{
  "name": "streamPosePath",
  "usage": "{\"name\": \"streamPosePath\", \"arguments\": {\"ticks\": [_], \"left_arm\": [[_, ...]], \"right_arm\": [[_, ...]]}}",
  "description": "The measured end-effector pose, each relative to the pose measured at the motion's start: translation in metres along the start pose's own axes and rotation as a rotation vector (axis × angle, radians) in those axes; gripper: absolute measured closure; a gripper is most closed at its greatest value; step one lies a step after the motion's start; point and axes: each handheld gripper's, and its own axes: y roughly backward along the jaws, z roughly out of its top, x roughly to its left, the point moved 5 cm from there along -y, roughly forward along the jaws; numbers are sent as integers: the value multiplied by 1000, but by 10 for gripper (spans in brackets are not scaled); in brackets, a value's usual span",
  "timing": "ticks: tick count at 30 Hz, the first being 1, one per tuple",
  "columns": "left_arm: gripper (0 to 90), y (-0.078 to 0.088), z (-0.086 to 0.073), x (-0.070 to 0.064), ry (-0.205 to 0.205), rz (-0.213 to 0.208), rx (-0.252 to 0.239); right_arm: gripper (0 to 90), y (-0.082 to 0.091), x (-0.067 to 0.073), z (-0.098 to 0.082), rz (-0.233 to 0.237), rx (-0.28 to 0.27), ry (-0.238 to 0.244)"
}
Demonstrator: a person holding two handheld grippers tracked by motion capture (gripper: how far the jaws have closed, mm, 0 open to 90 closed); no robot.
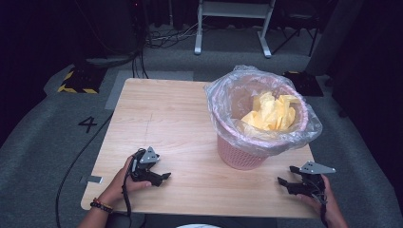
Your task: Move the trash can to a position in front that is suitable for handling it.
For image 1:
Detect hanging black cables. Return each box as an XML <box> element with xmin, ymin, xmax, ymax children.
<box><xmin>130</xmin><ymin>47</ymin><xmax>150</xmax><ymax>80</ymax></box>

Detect person's right hand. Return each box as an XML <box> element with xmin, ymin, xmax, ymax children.
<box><xmin>296</xmin><ymin>175</ymin><xmax>343</xmax><ymax>222</ymax></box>

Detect white round thing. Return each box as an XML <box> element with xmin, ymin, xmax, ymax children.
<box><xmin>175</xmin><ymin>223</ymin><xmax>223</xmax><ymax>228</ymax></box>

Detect pink plastic waste basket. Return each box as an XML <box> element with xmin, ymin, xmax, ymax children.
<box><xmin>209</xmin><ymin>74</ymin><xmax>310</xmax><ymax>172</ymax></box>

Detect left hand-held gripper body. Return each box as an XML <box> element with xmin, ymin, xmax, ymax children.
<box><xmin>130</xmin><ymin>145</ymin><xmax>161</xmax><ymax>183</ymax></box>

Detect clear plastic bag liner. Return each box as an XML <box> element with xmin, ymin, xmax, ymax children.
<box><xmin>203</xmin><ymin>64</ymin><xmax>324</xmax><ymax>158</ymax></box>

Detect tangle of black cables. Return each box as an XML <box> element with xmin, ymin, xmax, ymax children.
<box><xmin>144</xmin><ymin>21</ymin><xmax>200</xmax><ymax>50</ymax></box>

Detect crumpled yellow paper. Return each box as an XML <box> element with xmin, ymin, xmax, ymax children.
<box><xmin>240</xmin><ymin>90</ymin><xmax>300</xmax><ymax>133</ymax></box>

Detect white metal stand frame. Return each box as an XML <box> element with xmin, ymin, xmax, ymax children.
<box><xmin>193</xmin><ymin>0</ymin><xmax>277</xmax><ymax>59</ymax></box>

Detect beaded wrist bracelet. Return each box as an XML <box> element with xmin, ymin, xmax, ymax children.
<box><xmin>89</xmin><ymin>197</ymin><xmax>114</xmax><ymax>214</ymax></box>

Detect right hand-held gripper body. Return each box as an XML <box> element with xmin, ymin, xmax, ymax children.
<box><xmin>297</xmin><ymin>161</ymin><xmax>337</xmax><ymax>197</ymax></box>

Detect long black floor cable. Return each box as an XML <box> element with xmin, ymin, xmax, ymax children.
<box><xmin>55</xmin><ymin>112</ymin><xmax>114</xmax><ymax>228</ymax></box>

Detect left hand-held gripper cable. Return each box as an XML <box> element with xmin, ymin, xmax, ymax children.
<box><xmin>121</xmin><ymin>151</ymin><xmax>141</xmax><ymax>219</ymax></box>

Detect black yellow striped base plate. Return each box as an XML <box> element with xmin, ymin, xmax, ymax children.
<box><xmin>282</xmin><ymin>70</ymin><xmax>325</xmax><ymax>98</ymax></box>
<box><xmin>57</xmin><ymin>64</ymin><xmax>107</xmax><ymax>95</ymax></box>

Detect person's dark clothing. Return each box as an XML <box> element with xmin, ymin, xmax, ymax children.
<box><xmin>143</xmin><ymin>214</ymin><xmax>279</xmax><ymax>228</ymax></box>

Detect grey tape strip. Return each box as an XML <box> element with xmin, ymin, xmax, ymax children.
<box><xmin>80</xmin><ymin>174</ymin><xmax>105</xmax><ymax>185</ymax></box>

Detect person's left hand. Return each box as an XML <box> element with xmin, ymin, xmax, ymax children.
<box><xmin>99</xmin><ymin>155</ymin><xmax>153</xmax><ymax>208</ymax></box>

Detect hand-held gripper cable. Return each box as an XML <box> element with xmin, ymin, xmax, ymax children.
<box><xmin>121</xmin><ymin>151</ymin><xmax>141</xmax><ymax>219</ymax></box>
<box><xmin>316</xmin><ymin>192</ymin><xmax>330</xmax><ymax>228</ymax></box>

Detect black equipment rack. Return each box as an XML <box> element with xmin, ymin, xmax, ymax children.
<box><xmin>74</xmin><ymin>0</ymin><xmax>148</xmax><ymax>63</ymax></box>

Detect right hand-held gripper cable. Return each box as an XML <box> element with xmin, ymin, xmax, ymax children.
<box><xmin>316</xmin><ymin>192</ymin><xmax>330</xmax><ymax>228</ymax></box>

